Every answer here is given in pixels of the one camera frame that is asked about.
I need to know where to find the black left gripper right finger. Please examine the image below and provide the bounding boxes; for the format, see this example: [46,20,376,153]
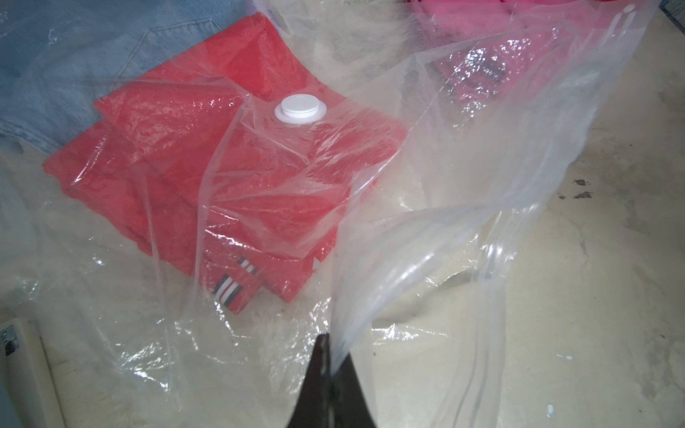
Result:
[330,354,376,428]

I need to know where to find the white vacuum bag valve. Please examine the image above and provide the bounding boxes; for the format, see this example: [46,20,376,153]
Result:
[275,94,328,126]

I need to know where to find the clear plastic vacuum bag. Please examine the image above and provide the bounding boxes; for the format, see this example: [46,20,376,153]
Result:
[1,1,659,427]

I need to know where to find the light blue flat block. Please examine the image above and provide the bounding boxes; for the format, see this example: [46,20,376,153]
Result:
[1,317,65,428]

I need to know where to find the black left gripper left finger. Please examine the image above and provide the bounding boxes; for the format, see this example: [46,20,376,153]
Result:
[286,333,334,428]

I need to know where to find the pink trousers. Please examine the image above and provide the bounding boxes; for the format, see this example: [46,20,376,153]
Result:
[409,1,632,103]

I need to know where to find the red garment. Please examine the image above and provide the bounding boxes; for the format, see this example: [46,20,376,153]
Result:
[44,14,408,313]

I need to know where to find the blue denim jeans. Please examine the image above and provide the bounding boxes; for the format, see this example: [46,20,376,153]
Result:
[1,1,245,154]

